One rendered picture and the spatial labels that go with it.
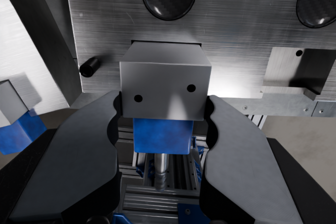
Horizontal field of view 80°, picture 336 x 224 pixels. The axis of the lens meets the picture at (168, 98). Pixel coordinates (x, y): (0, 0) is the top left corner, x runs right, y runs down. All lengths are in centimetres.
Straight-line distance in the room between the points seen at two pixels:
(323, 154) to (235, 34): 167
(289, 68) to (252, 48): 6
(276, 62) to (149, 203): 43
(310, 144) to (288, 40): 151
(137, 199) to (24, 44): 42
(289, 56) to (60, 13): 24
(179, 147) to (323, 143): 160
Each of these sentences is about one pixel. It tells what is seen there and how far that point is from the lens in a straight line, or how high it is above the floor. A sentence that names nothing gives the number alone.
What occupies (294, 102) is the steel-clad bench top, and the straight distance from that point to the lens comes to 33.
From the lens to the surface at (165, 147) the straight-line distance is 15.
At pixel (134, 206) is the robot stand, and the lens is 54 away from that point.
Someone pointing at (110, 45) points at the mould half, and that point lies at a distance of 16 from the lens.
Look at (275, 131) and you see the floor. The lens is 148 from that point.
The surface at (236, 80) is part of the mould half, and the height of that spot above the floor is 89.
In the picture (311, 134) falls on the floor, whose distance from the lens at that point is 163.
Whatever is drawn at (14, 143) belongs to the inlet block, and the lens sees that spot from 28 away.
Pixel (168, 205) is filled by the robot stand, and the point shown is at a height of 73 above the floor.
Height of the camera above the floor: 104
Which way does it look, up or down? 63 degrees down
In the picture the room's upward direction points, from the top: 178 degrees clockwise
